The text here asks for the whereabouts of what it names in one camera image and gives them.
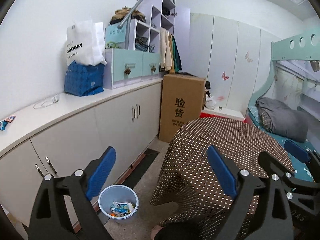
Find trash in bin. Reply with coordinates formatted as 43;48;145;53
110;202;135;217

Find light blue trash bin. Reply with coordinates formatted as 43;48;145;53
98;185;139;224

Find long white cabinet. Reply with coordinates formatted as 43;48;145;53
1;79;162;225

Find grey folded blanket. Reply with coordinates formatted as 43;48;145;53
255;97;309;142

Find brown polka dot tablecloth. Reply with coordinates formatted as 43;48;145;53
150;117;293;239

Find small blue wrapper on counter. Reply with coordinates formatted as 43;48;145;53
0;115;16;131

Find red white storage box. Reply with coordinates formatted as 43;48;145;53
200;107;245;122

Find white plastic bag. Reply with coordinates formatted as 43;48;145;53
204;95;217;110

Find blue plastic package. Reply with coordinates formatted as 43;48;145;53
64;61;105;96

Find teal drawer unit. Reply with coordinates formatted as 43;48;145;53
104;49;160;89

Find large cardboard box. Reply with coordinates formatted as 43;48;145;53
159;74;206;142

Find white paper shopping bag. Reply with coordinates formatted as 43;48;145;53
66;20;106;66

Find purple cube shelf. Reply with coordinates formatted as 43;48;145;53
104;0;191;75

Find hanging clothes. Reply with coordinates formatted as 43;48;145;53
160;28;182;73

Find metal stair handrail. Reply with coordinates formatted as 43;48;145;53
117;0;178;29

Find teal bunk bed frame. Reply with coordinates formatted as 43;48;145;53
248;27;319;120

